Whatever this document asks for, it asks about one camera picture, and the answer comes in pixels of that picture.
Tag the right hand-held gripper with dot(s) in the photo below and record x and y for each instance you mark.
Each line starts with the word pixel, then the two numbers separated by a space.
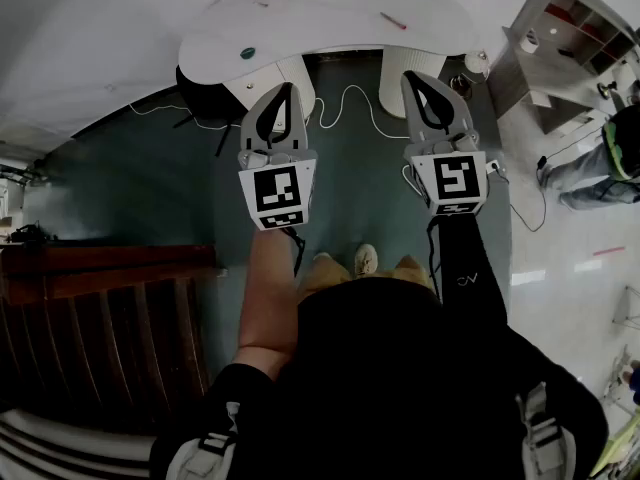
pixel 457 178

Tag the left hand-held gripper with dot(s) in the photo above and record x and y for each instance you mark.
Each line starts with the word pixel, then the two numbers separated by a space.
pixel 277 193

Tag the small dark round cap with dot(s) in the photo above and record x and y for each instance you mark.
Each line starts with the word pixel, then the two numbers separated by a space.
pixel 248 53

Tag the pink pen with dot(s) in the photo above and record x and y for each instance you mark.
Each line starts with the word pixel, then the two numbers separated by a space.
pixel 392 20

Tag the person's right forearm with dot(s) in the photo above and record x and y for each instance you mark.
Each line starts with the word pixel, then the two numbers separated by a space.
pixel 465 268

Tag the person's left forearm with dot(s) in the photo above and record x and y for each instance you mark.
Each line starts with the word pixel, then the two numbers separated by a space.
pixel 265 293

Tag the white curved table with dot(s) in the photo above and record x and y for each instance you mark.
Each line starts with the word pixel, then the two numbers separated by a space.
pixel 325 13

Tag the white round object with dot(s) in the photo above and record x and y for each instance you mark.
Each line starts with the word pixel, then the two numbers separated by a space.
pixel 476 63

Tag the white power strip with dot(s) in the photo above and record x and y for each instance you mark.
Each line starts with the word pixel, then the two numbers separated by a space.
pixel 495 167

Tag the grey shelf unit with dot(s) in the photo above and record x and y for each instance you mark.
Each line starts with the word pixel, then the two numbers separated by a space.
pixel 545 68

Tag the white paper roll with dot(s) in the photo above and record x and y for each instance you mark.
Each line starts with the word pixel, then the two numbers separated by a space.
pixel 529 42

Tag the person's left shoe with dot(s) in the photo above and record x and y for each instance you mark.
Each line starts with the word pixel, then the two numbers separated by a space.
pixel 322 257

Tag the person's shoe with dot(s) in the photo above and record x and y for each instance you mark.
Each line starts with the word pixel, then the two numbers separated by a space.
pixel 365 260
pixel 322 257

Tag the person's tan trousers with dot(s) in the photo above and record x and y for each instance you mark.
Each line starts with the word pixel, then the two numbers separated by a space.
pixel 325 275

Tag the person's right shoe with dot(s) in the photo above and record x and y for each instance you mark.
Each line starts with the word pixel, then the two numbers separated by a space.
pixel 365 260

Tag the red tape strip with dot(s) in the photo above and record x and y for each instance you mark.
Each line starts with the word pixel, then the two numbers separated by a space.
pixel 609 251

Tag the black device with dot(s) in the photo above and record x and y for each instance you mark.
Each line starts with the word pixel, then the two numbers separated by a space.
pixel 32 235

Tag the person's black shirt torso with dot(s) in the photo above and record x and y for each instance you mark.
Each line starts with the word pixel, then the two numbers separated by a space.
pixel 380 383

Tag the striped white bedding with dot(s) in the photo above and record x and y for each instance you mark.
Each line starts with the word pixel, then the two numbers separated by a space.
pixel 60 448

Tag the dark wooden bed frame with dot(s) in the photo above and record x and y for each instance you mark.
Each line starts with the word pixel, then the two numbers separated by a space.
pixel 100 318

